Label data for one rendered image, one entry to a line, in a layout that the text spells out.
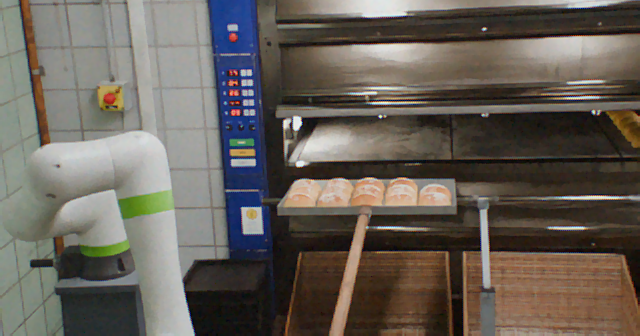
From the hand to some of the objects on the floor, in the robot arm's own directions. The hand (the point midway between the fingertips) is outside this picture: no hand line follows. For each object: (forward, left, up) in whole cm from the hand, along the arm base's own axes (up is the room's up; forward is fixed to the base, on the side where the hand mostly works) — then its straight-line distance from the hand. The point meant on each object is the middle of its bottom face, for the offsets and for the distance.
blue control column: (-32, +251, -119) cm, 280 cm away
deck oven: (+65, +246, -119) cm, 281 cm away
